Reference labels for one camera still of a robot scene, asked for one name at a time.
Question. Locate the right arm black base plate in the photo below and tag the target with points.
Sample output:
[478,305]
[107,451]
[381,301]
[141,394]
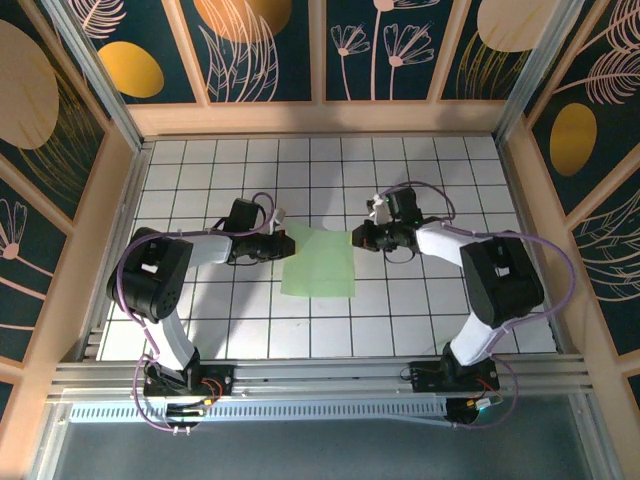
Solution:
[425,380]

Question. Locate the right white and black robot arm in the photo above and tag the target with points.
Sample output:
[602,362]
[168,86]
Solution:
[500,280]

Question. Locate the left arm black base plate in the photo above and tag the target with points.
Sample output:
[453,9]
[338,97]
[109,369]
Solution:
[225,375]

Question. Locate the wide aluminium frame rail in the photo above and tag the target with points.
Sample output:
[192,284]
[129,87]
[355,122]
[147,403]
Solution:
[325,380]

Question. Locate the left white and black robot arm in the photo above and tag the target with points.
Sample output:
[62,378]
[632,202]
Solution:
[150,280]

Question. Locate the aluminium corner post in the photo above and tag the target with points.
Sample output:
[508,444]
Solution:
[534,75]
[98,75]

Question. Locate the aluminium side rail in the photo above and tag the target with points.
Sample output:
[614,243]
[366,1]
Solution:
[517,190]
[134,190]

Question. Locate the light green paper sheet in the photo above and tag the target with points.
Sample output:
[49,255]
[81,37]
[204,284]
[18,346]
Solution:
[320,270]

